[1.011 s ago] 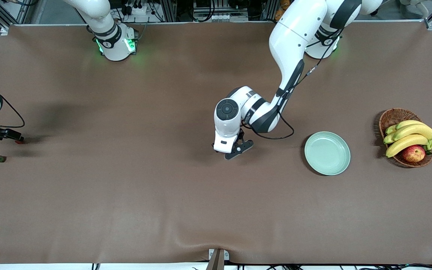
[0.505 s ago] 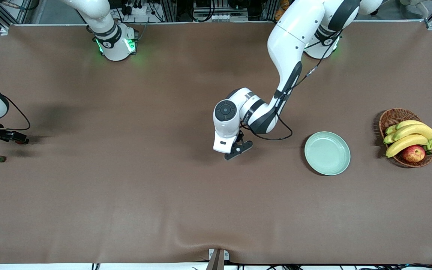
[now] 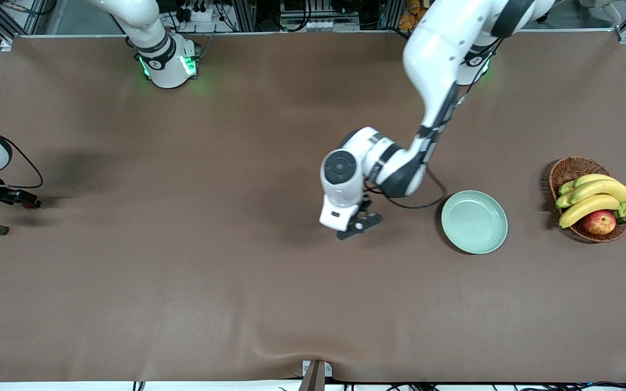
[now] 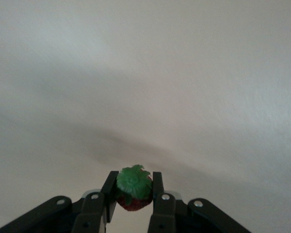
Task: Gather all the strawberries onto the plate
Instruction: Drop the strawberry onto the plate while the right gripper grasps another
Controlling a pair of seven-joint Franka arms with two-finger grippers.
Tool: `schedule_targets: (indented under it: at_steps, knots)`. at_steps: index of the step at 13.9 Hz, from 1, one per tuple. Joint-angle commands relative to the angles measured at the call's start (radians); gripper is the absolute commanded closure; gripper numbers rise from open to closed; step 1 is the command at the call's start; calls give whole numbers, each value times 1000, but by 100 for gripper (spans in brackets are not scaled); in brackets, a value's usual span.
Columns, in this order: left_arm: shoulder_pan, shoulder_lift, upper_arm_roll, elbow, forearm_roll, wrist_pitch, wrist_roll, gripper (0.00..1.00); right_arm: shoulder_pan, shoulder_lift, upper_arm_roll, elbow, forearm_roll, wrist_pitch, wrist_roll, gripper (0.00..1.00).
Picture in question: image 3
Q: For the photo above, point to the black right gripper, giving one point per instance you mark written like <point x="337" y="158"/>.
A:
<point x="4" y="195"/>

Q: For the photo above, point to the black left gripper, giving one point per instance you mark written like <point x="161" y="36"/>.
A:
<point x="367" y="205"/>

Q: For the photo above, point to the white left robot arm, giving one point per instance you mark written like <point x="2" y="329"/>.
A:
<point x="438" y="54"/>

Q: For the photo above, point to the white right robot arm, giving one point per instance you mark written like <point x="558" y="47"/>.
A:
<point x="166" y="70"/>

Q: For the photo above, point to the pale green round plate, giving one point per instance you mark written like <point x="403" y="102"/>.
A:
<point x="474" y="221"/>

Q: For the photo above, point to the white connector block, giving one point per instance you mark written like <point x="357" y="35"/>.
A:
<point x="318" y="25"/>

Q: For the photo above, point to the brown table mat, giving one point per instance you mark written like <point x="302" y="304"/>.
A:
<point x="182" y="298"/>

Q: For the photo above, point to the bag of orange buns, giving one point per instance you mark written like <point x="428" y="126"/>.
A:
<point x="411" y="16"/>

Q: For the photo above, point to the greenish banana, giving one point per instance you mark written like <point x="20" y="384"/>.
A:
<point x="566" y="187"/>
<point x="563" y="201"/>

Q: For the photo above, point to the brown wicker basket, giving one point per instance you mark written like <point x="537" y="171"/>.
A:
<point x="571" y="171"/>

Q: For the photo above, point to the yellow banana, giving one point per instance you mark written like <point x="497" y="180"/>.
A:
<point x="584" y="209"/>
<point x="593" y="178"/>
<point x="601" y="189"/>

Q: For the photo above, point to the red apple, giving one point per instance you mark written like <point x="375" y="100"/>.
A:
<point x="599" y="222"/>

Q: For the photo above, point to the white power strip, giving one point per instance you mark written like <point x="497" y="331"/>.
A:
<point x="196" y="12"/>

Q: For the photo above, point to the grey metal bracket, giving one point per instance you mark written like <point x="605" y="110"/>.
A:
<point x="328" y="370"/>

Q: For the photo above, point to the brown camera mount post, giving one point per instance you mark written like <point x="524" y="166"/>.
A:
<point x="313" y="380"/>

